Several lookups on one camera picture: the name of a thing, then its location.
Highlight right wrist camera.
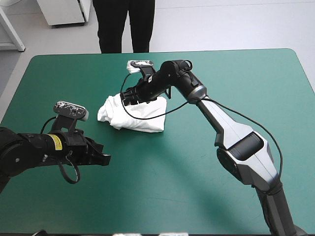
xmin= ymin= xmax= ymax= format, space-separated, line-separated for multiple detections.
xmin=126 ymin=59 xmax=155 ymax=74

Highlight black cable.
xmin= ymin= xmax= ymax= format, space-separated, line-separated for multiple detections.
xmin=120 ymin=59 xmax=284 ymax=196
xmin=40 ymin=116 xmax=81 ymax=185

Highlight white table frame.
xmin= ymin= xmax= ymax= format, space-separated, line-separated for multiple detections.
xmin=0 ymin=6 xmax=26 ymax=53

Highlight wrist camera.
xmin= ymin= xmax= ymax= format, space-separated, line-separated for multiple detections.
xmin=126 ymin=59 xmax=155 ymax=74
xmin=53 ymin=100 xmax=90 ymax=122

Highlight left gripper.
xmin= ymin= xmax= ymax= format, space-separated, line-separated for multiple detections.
xmin=62 ymin=131 xmax=112 ymax=168

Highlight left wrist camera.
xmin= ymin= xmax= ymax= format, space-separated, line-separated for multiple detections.
xmin=53 ymin=100 xmax=90 ymax=122

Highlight person's legs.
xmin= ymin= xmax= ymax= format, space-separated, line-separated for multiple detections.
xmin=92 ymin=0 xmax=157 ymax=54

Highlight white cabinet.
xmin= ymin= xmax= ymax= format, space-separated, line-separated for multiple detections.
xmin=36 ymin=0 xmax=92 ymax=28

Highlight white T-shirt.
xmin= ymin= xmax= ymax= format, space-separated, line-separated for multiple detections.
xmin=96 ymin=95 xmax=168 ymax=134

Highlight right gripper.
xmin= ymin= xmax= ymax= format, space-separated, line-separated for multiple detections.
xmin=120 ymin=73 xmax=161 ymax=107

